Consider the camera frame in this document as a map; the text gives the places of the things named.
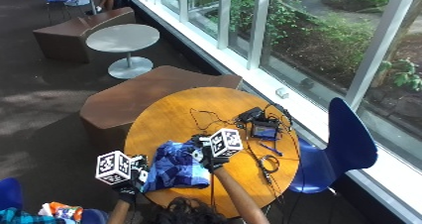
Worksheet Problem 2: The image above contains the white marker cube, right glove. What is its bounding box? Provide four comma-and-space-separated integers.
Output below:
208, 128, 244, 159

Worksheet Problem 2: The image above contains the grey round pedestal table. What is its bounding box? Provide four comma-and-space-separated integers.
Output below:
84, 23, 161, 80

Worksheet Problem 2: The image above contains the person's right hand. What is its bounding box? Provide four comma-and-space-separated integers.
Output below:
191, 134, 231, 173

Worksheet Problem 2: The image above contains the blue pen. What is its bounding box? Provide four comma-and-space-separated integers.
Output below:
259, 142, 285, 158

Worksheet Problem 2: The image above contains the dark blue chair back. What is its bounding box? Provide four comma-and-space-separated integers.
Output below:
0, 177, 26, 212

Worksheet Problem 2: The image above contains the small black screen device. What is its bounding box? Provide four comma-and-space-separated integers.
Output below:
249, 120, 281, 141

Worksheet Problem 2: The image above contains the blue plastic chair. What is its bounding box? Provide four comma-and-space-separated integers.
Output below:
288, 97, 380, 196

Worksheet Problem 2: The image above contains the white marker cube, left glove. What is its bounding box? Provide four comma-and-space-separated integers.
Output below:
93, 150, 133, 186

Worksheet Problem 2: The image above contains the small white sill object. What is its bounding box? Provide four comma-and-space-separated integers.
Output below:
275, 87, 291, 100

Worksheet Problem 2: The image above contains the black cable bundle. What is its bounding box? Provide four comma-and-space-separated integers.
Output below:
263, 102, 296, 133

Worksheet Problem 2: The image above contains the person's left hand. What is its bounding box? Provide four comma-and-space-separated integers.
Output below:
111, 154, 152, 204

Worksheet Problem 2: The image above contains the coiled black cable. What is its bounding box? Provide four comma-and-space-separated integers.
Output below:
257, 154, 281, 186

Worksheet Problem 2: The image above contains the small brown angular bench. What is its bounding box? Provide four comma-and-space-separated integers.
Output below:
32, 6, 137, 64

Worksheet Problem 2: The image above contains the teal plaid garment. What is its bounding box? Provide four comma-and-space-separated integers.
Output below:
0, 206, 68, 224

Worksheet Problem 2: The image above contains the large brown angular bench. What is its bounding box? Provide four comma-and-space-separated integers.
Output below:
79, 64, 244, 153

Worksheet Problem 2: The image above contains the white marker cube, glove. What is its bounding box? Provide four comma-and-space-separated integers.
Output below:
93, 150, 133, 186
208, 128, 244, 159

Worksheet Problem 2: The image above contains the black electronics box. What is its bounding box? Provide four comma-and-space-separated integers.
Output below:
236, 106, 265, 124

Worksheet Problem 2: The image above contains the blue plaid cloth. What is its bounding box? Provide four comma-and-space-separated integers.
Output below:
141, 139, 212, 194

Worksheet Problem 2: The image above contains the thin black cable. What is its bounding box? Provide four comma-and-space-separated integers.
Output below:
189, 107, 240, 132

